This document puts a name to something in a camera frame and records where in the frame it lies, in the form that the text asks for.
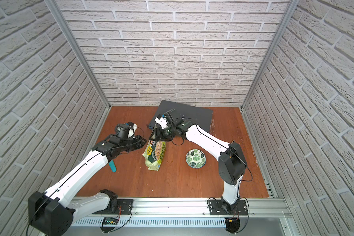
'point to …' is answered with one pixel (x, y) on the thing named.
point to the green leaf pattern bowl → (195, 158)
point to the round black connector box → (232, 224)
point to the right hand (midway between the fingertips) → (148, 142)
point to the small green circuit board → (110, 221)
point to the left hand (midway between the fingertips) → (145, 137)
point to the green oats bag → (153, 154)
